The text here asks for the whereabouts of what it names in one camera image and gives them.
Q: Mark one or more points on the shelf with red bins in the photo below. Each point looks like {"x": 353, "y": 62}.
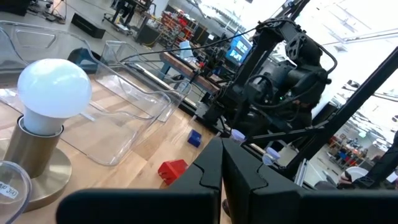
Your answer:
{"x": 174, "y": 28}

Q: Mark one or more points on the wooden workbench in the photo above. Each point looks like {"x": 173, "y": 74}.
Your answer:
{"x": 186, "y": 70}

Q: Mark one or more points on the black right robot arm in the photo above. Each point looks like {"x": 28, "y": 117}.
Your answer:
{"x": 264, "y": 40}

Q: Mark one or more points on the brass lamp with white bulb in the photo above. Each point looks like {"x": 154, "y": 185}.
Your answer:
{"x": 53, "y": 90}

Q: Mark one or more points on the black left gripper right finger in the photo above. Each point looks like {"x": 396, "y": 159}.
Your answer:
{"x": 280, "y": 205}

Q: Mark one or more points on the indigo rectangular box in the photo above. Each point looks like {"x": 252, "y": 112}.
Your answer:
{"x": 194, "y": 138}

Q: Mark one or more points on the person's hand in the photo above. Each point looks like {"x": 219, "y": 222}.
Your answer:
{"x": 343, "y": 179}

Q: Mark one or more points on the small purple capped hourglass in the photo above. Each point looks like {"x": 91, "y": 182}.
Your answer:
{"x": 271, "y": 153}

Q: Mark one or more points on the red cube wall charger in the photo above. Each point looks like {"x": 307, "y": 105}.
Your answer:
{"x": 172, "y": 171}

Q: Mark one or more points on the clear plastic bin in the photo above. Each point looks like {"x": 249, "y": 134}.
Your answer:
{"x": 12, "y": 205}
{"x": 118, "y": 137}
{"x": 178, "y": 96}

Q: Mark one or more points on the large lavender capped hourglass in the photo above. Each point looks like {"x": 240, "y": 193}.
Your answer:
{"x": 238, "y": 135}

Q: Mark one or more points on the blue screen monitor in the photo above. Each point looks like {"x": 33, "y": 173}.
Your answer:
{"x": 237, "y": 49}

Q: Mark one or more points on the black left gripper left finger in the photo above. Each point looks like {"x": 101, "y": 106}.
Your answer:
{"x": 186, "y": 205}

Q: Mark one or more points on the black floor box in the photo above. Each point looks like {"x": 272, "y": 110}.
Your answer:
{"x": 87, "y": 26}

